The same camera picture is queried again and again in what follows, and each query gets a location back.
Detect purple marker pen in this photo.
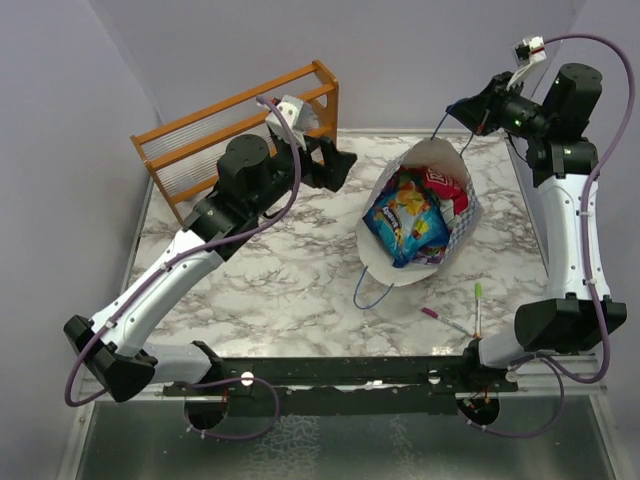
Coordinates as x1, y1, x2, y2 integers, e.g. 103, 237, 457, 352
421, 307, 474, 338

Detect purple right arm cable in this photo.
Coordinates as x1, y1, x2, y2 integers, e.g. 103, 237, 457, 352
539, 33, 636, 384

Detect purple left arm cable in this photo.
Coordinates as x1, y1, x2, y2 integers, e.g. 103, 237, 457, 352
64, 97, 302, 407

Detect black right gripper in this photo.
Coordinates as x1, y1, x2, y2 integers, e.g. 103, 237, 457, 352
447, 71, 554, 141

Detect red pink snack bag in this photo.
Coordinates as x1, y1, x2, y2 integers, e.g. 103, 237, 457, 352
422, 167, 469, 215

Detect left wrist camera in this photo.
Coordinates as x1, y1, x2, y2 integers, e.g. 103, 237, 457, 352
257, 95, 320, 142

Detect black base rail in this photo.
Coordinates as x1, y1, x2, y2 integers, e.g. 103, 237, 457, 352
163, 349, 518, 417

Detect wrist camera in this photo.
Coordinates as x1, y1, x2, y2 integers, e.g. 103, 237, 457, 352
257, 95, 320, 142
507, 35, 547, 90

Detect blue checkered paper bag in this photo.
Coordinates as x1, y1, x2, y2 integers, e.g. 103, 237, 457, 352
353, 129, 483, 310

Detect orange wooden rack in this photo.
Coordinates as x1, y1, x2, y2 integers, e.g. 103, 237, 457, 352
131, 60, 339, 222

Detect blue gummy snack bag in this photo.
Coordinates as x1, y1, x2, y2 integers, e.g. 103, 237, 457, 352
363, 179, 449, 268

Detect purple snack bag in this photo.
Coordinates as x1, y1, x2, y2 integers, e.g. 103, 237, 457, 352
413, 246, 447, 265

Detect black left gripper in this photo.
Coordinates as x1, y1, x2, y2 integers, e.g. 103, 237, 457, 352
251, 131, 357, 218

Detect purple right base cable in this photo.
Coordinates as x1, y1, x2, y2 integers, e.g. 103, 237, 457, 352
457, 352, 569, 439

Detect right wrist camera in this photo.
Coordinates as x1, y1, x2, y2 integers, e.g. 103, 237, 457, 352
507, 35, 547, 90

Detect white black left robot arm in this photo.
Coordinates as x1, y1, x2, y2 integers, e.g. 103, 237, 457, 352
63, 134, 357, 402

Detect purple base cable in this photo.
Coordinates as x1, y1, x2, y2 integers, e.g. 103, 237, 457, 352
182, 375, 283, 442
457, 352, 569, 439

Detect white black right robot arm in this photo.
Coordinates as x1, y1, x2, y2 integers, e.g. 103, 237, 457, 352
449, 63, 627, 391

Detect green marker pen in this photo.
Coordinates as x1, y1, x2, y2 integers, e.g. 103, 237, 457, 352
474, 282, 483, 338

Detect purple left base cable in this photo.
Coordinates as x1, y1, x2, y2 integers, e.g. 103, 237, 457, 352
182, 375, 283, 442

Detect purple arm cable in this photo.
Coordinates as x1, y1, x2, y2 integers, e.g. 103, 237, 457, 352
539, 33, 636, 384
64, 97, 302, 407

